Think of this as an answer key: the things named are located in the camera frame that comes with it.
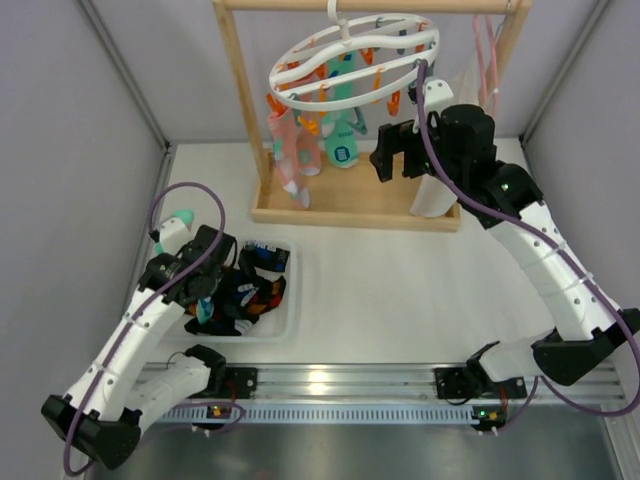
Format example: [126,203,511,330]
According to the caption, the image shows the aluminium mounting rail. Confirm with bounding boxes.
[161,364,625,429]

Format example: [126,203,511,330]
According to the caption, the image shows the pink sock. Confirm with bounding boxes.
[267,109,311,209]
[294,109,322,176]

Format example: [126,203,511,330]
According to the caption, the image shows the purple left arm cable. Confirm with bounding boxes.
[62,182,246,476]

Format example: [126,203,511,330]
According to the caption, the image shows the white plastic basket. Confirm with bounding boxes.
[165,238,300,344]

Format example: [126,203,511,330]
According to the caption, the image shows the white round clip hanger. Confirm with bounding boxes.
[269,1,440,116]

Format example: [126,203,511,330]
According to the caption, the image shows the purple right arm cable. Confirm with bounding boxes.
[414,59,640,419]

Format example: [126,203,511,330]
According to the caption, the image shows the white hanging cloth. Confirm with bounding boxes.
[410,59,481,218]

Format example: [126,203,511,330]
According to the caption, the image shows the wooden rack base tray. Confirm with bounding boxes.
[251,152,461,233]

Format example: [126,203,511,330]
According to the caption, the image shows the orange black argyle sock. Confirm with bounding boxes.
[246,276,287,317]

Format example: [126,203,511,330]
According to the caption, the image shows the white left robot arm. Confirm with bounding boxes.
[41,225,237,470]

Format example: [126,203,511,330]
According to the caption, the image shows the pink clothes hanger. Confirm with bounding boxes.
[472,13,501,119]

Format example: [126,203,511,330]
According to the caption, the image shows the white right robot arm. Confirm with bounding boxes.
[370,77,639,386]

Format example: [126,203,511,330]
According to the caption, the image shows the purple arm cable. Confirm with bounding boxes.
[62,182,246,476]
[414,59,640,419]

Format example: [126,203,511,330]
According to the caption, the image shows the wooden rack frame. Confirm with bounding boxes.
[213,0,531,183]

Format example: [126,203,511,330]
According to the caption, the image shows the mint green sock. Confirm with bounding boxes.
[322,52,359,169]
[154,209,194,255]

